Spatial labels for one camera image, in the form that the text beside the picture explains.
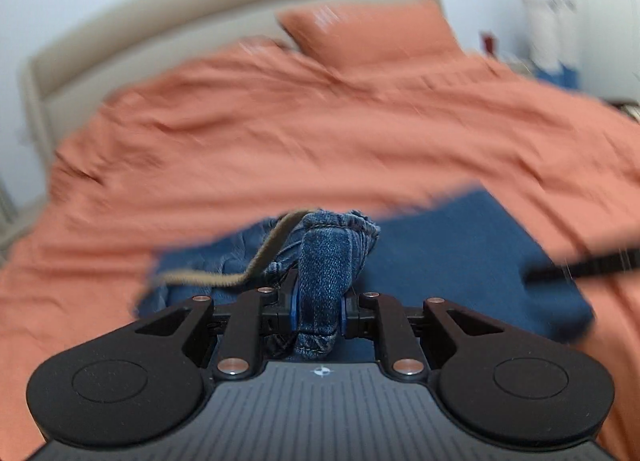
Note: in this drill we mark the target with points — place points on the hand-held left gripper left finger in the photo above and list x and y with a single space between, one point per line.
295 303

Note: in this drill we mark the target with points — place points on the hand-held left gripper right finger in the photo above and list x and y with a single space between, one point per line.
345 316

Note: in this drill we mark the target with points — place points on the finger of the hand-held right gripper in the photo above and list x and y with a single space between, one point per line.
585 268

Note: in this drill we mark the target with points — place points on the blue denim pants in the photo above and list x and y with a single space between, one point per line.
450 261

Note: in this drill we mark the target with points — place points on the bed with orange duvet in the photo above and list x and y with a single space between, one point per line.
300 141

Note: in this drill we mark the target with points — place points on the dark basket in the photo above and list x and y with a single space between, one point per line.
625 110

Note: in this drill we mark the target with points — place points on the white alpaca plush toy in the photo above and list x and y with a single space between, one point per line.
567 41
542 26

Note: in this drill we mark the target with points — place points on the white wardrobe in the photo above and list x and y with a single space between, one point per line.
610 16

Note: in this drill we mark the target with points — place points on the orange pillow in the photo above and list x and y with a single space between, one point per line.
375 31

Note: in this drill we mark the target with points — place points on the beige nightstand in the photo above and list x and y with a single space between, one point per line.
17 226

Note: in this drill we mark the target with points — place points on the beige padded headboard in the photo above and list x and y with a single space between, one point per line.
150 26

